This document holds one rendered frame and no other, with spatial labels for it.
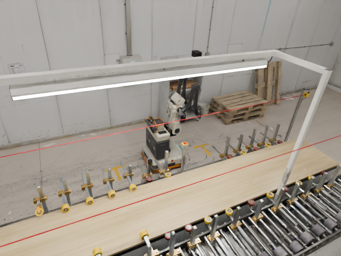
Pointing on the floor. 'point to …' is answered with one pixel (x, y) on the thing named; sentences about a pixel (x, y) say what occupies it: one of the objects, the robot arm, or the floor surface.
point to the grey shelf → (165, 93)
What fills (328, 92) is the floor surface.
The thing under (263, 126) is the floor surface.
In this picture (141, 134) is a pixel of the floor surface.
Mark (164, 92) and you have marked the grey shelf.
